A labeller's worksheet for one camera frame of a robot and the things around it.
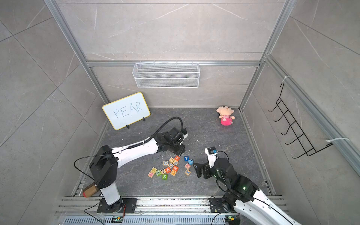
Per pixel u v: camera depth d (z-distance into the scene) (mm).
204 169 628
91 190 765
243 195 489
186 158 902
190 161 881
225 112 1094
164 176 822
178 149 748
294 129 680
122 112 1015
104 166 455
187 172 841
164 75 1004
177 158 900
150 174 837
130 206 731
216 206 730
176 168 858
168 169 855
